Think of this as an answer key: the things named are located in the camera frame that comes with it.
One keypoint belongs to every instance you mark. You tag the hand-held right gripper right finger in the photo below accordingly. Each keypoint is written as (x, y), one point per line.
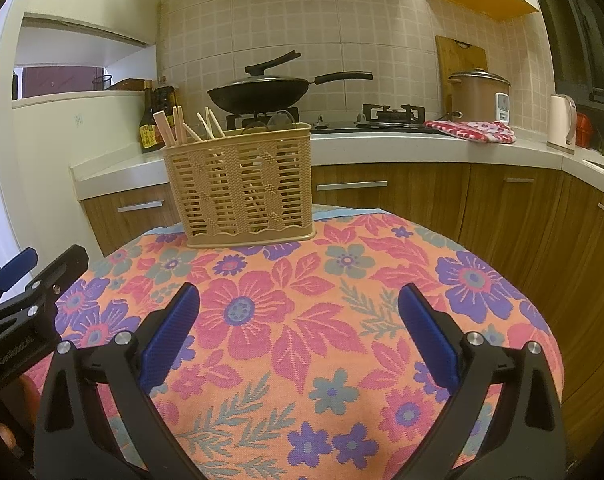
(431, 340)

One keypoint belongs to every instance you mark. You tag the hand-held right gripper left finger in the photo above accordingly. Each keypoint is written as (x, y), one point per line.
(172, 330)

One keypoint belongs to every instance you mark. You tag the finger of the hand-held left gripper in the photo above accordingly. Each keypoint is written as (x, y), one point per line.
(64, 265)
(17, 262)

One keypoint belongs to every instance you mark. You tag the beige plastic utensil basket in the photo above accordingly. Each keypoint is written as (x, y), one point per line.
(242, 195)

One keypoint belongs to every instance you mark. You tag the bundle of wooden chopsticks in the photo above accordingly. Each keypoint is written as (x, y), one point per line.
(162, 127)

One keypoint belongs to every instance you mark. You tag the person's left hand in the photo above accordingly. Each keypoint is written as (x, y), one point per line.
(29, 397)

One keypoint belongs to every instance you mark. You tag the floral tablecloth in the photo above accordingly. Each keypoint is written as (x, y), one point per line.
(307, 320)

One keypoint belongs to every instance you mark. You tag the dark sauce bottle yellow label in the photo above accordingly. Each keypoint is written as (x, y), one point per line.
(149, 127)

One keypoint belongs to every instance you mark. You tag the wooden box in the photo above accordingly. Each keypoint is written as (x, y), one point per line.
(128, 84)

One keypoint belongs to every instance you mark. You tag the red patterned cloth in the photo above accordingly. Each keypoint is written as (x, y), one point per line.
(471, 130)

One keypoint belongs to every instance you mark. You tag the black gas stove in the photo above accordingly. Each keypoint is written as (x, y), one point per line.
(386, 115)

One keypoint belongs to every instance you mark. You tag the brown rice cooker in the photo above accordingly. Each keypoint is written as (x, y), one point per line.
(474, 97)

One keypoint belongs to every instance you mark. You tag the black wok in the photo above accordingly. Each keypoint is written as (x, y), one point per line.
(262, 97)

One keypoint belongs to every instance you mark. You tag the white electric kettle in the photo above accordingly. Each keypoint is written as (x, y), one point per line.
(561, 122)

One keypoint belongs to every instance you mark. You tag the red container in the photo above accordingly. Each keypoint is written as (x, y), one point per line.
(584, 130)

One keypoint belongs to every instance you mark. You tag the wooden cutting board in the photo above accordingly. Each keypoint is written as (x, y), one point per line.
(456, 60)

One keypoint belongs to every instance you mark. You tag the black wok lid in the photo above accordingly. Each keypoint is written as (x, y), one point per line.
(269, 64)

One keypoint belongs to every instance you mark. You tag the dark window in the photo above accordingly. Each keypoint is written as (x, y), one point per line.
(581, 35)

